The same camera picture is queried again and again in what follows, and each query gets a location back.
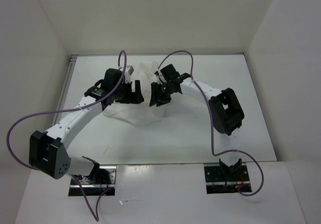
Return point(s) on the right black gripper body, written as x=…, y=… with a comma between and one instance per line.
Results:
x=167, y=88

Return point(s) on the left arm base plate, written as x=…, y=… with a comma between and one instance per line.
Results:
x=104, y=184

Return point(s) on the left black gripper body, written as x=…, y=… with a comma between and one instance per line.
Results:
x=118, y=92

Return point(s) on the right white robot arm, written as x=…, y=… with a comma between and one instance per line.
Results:
x=223, y=105

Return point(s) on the white fabric skirt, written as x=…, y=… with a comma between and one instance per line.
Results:
x=139, y=114

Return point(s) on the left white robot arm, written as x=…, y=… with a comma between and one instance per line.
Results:
x=48, y=149

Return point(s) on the aluminium table edge rail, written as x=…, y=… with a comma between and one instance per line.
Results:
x=64, y=92

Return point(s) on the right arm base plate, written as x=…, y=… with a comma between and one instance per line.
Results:
x=218, y=183

